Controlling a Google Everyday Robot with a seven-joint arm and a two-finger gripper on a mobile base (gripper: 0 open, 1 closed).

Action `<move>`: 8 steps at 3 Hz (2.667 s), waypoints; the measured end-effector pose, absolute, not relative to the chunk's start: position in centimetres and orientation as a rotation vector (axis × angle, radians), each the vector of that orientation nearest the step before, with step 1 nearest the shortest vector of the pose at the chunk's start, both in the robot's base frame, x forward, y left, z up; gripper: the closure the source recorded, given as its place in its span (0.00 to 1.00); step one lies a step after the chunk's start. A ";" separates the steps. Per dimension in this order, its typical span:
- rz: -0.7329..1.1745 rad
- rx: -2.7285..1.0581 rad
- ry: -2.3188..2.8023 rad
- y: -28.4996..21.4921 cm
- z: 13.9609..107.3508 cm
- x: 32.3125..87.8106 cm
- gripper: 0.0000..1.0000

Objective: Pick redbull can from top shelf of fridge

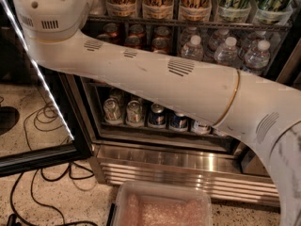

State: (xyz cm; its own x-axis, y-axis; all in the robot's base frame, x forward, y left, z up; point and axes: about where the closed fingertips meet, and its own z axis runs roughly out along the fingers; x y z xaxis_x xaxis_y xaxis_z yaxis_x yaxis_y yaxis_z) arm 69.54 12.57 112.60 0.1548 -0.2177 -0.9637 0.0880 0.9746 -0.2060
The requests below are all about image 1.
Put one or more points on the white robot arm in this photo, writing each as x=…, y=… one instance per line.
x=263, y=114

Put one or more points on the pepsi can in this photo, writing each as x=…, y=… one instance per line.
x=157, y=116
x=178, y=122

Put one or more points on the second row coke can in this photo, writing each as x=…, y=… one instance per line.
x=133, y=42
x=160, y=44
x=105, y=37

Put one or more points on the second row left coke can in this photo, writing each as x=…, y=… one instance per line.
x=105, y=37

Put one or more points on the left pepsi can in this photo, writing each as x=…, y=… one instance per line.
x=157, y=116

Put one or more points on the right pepsi can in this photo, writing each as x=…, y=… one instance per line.
x=178, y=122

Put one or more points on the left green soda can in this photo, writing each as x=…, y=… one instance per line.
x=112, y=112

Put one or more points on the left front water bottle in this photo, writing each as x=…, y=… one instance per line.
x=193, y=49

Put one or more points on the right front water bottle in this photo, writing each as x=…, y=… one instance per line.
x=257, y=58

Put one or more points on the clear plastic bin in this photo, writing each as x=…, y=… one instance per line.
x=154, y=204

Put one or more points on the second row right coke can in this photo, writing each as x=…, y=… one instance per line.
x=160, y=44

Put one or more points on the top wire shelf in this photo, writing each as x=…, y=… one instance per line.
x=231, y=26

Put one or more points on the water bottle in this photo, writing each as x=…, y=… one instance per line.
x=193, y=49
x=257, y=58
x=226, y=52

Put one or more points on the green soda can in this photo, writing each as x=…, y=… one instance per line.
x=112, y=112
x=134, y=114

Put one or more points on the stainless steel fridge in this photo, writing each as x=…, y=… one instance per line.
x=171, y=160

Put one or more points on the left tea bottle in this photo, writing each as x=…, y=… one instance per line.
x=200, y=128

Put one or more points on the glass fridge door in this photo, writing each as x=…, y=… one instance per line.
x=37, y=124

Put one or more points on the middle front water bottle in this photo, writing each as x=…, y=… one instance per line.
x=226, y=52

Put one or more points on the second row middle coke can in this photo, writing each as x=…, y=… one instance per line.
x=133, y=42

